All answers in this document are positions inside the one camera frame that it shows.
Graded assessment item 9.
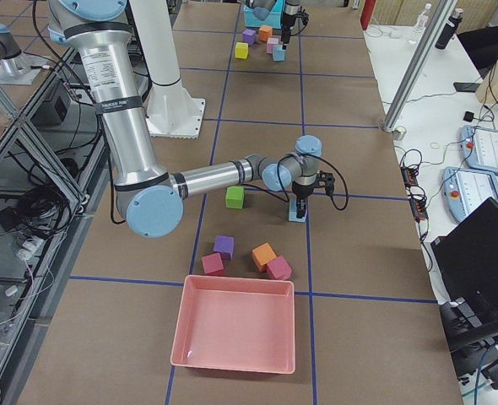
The orange foam block right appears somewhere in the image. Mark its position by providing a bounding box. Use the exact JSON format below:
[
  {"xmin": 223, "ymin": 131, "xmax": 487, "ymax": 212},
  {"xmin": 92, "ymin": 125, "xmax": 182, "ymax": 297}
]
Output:
[{"xmin": 252, "ymin": 243, "xmax": 277, "ymax": 273}]

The green foam block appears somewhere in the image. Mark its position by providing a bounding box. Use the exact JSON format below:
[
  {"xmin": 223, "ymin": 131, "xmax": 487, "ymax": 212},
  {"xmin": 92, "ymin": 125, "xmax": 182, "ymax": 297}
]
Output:
[{"xmin": 225, "ymin": 186, "xmax": 245, "ymax": 209}]

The teach pendant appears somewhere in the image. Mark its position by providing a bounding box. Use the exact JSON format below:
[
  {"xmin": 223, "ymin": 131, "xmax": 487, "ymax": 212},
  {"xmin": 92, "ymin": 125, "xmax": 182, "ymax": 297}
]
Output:
[
  {"xmin": 442, "ymin": 166, "xmax": 498, "ymax": 224},
  {"xmin": 459, "ymin": 125, "xmax": 498, "ymax": 175}
]

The purple foam block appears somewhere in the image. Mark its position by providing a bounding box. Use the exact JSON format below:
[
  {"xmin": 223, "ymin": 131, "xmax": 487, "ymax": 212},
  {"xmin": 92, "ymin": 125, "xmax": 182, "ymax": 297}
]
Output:
[
  {"xmin": 213, "ymin": 235, "xmax": 235, "ymax": 260},
  {"xmin": 242, "ymin": 28, "xmax": 257, "ymax": 46}
]

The black laptop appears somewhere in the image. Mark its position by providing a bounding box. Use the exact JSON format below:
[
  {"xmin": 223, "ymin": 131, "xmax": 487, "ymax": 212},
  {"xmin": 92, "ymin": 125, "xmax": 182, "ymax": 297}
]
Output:
[{"xmin": 430, "ymin": 197, "xmax": 498, "ymax": 305}]

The second robot base grey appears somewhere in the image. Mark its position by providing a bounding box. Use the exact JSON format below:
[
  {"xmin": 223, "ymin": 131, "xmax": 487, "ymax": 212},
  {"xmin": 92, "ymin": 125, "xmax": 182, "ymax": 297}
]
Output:
[{"xmin": 0, "ymin": 24, "xmax": 49, "ymax": 85}]

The purple foam block right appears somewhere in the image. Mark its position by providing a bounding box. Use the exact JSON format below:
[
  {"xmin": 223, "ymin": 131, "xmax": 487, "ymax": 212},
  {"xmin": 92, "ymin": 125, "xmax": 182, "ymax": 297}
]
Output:
[{"xmin": 213, "ymin": 235, "xmax": 235, "ymax": 260}]

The teach pendant lower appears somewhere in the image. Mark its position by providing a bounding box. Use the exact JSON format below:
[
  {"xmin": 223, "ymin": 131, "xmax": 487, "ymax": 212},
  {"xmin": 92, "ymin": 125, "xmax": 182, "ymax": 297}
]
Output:
[{"xmin": 442, "ymin": 166, "xmax": 498, "ymax": 224}]

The orange black usb hub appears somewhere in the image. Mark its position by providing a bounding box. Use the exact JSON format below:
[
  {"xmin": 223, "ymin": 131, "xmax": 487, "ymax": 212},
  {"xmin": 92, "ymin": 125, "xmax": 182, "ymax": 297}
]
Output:
[{"xmin": 400, "ymin": 166, "xmax": 428, "ymax": 223}]

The orange foam block left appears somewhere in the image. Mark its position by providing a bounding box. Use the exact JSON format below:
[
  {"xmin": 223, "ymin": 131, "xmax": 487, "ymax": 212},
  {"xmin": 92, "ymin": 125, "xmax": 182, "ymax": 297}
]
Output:
[{"xmin": 258, "ymin": 24, "xmax": 273, "ymax": 42}]

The magenta foam block lower right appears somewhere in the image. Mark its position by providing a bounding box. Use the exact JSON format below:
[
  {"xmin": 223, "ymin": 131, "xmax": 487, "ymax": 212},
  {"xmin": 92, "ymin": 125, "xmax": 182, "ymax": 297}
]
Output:
[{"xmin": 201, "ymin": 253, "xmax": 225, "ymax": 277}]

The aluminium frame post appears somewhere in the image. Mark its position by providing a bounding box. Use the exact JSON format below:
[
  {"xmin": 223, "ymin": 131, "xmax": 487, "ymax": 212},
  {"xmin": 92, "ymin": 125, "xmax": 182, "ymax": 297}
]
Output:
[{"xmin": 382, "ymin": 0, "xmax": 457, "ymax": 132}]

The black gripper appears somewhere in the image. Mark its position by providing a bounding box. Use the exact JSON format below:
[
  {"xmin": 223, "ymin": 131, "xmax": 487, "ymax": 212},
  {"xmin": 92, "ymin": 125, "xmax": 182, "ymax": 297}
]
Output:
[
  {"xmin": 281, "ymin": 12, "xmax": 296, "ymax": 46},
  {"xmin": 292, "ymin": 182, "xmax": 316, "ymax": 218}
]

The yellow foam block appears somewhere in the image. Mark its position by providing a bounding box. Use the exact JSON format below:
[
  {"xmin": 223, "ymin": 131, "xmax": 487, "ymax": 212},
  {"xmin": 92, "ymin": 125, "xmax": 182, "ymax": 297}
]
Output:
[{"xmin": 235, "ymin": 42, "xmax": 249, "ymax": 60}]

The clear spray bottle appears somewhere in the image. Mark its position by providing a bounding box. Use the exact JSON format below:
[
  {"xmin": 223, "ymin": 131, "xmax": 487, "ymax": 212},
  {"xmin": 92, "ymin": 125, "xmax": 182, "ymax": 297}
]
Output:
[{"xmin": 413, "ymin": 3, "xmax": 432, "ymax": 32}]

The light blue foam block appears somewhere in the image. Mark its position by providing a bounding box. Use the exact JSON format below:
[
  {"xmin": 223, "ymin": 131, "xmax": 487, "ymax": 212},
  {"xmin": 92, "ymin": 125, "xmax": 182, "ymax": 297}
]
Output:
[
  {"xmin": 272, "ymin": 44, "xmax": 286, "ymax": 62},
  {"xmin": 289, "ymin": 199, "xmax": 306, "ymax": 223}
]

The orange foam block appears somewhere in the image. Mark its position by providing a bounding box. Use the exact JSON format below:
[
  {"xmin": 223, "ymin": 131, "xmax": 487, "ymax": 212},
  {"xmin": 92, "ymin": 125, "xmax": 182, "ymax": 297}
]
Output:
[
  {"xmin": 258, "ymin": 24, "xmax": 273, "ymax": 42},
  {"xmin": 252, "ymin": 243, "xmax": 277, "ymax": 273}
]

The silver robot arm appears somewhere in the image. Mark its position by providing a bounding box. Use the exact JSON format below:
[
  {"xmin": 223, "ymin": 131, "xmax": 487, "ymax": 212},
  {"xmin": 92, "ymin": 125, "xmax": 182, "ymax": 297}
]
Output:
[
  {"xmin": 240, "ymin": 0, "xmax": 309, "ymax": 50},
  {"xmin": 49, "ymin": 1, "xmax": 322, "ymax": 238}
]

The black water bottle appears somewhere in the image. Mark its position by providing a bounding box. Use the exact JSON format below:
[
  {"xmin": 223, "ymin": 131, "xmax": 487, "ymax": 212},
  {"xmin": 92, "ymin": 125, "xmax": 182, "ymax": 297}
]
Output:
[{"xmin": 435, "ymin": 8, "xmax": 463, "ymax": 50}]

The light pink foam block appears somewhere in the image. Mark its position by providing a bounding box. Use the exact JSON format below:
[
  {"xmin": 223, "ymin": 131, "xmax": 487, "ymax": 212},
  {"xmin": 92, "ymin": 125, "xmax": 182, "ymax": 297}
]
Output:
[{"xmin": 266, "ymin": 37, "xmax": 279, "ymax": 54}]

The magenta foam block upper right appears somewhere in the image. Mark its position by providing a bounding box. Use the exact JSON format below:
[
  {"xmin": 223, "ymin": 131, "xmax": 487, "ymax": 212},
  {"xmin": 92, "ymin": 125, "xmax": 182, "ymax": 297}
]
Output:
[{"xmin": 266, "ymin": 256, "xmax": 292, "ymax": 280}]

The purple foam block left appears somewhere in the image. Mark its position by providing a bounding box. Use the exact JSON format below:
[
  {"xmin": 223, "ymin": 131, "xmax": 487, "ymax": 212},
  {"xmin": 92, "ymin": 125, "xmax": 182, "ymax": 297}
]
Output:
[{"xmin": 242, "ymin": 28, "xmax": 257, "ymax": 46}]

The pink plastic tray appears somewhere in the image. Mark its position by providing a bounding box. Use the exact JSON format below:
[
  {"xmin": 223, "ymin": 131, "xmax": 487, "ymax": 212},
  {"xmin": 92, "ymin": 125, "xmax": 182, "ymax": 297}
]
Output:
[{"xmin": 171, "ymin": 275, "xmax": 295, "ymax": 375}]

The white pedestal base plate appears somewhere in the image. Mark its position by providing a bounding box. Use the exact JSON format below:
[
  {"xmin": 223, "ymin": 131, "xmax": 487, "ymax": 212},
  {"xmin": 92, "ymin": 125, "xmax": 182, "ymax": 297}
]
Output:
[{"xmin": 146, "ymin": 82, "xmax": 206, "ymax": 139}]

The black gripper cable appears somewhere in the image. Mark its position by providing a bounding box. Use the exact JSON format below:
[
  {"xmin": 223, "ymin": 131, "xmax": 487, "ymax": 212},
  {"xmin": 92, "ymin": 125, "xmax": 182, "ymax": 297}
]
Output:
[{"xmin": 275, "ymin": 154, "xmax": 351, "ymax": 211}]

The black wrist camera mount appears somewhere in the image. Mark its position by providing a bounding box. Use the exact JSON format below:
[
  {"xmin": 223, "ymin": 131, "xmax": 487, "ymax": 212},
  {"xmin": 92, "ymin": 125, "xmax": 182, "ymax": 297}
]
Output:
[
  {"xmin": 296, "ymin": 9, "xmax": 309, "ymax": 26},
  {"xmin": 317, "ymin": 170, "xmax": 335, "ymax": 197}
]

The magenta foam block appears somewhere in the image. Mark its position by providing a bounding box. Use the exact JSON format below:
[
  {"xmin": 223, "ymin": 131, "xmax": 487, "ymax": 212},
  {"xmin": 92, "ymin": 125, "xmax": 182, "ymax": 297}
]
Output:
[
  {"xmin": 266, "ymin": 256, "xmax": 292, "ymax": 280},
  {"xmin": 201, "ymin": 253, "xmax": 225, "ymax": 277}
]

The teal plastic bin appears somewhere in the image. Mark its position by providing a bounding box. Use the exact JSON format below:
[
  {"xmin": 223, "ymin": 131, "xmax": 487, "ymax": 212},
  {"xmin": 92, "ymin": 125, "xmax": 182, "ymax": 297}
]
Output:
[{"xmin": 241, "ymin": 0, "xmax": 284, "ymax": 29}]

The teach pendant upper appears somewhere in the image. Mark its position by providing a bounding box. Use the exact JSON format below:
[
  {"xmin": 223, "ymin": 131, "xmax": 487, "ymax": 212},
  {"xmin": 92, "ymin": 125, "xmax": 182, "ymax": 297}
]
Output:
[{"xmin": 459, "ymin": 125, "xmax": 498, "ymax": 175}]

